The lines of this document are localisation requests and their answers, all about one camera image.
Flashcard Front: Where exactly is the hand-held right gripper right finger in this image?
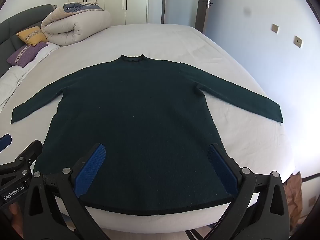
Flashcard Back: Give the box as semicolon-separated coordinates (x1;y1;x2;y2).
207;143;291;240

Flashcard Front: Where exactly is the purple patterned pillow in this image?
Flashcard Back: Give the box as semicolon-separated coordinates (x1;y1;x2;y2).
6;42;49;68

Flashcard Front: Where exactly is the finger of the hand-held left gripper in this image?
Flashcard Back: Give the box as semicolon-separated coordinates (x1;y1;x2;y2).
14;139;43;178
0;134;13;153

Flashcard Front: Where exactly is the brown door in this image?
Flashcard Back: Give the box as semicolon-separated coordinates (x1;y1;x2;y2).
194;0;213;33

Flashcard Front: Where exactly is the yellow patterned pillow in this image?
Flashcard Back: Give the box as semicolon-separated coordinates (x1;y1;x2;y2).
16;26;48;47

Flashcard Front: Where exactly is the brown paper bag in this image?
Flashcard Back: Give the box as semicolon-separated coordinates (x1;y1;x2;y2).
287;171;303;228

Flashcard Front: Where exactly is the grey-green headboard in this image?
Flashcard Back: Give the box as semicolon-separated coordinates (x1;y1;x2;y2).
0;4;58;77

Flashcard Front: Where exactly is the white wardrobe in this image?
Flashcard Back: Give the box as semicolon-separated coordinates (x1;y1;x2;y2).
37;0;164;25

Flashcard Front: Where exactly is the folded beige duvet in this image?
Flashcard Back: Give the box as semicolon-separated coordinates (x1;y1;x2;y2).
41;1;112;46

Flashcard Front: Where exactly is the white bed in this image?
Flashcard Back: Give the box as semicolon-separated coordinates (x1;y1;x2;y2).
0;24;300;233

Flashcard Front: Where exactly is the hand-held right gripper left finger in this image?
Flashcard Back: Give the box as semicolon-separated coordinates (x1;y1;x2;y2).
23;142;107;240

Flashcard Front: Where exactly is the dark green towel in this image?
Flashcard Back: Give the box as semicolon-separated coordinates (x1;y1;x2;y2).
10;54;283;217

